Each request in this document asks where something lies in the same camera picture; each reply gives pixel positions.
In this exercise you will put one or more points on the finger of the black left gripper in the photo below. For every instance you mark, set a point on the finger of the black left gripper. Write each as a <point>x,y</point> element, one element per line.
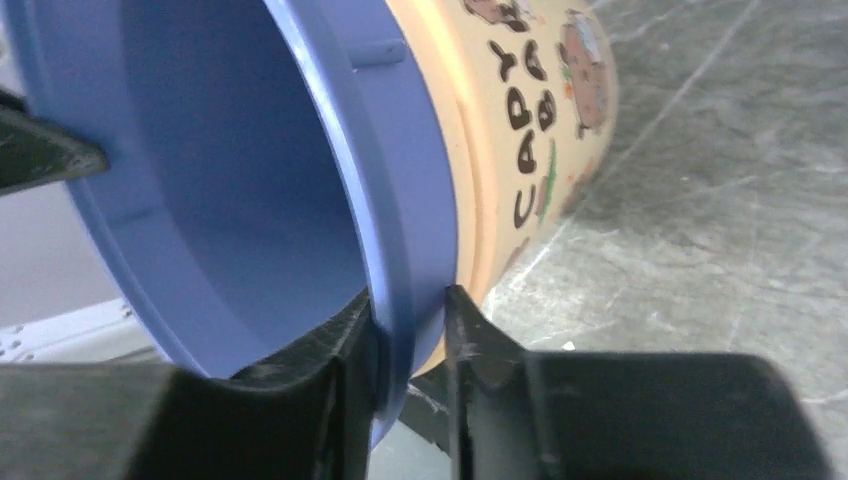
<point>35,152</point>

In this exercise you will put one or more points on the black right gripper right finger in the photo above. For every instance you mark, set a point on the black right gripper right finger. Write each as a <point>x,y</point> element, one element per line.
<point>523,414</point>

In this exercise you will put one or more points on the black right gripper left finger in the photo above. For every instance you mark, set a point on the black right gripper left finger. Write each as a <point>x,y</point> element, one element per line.
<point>304,412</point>

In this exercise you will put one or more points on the blue bucket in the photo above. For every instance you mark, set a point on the blue bucket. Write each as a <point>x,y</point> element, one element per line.
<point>268,161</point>

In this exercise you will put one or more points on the cream cartoon bucket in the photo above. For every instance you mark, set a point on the cream cartoon bucket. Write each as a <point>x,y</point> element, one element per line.
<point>526,96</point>

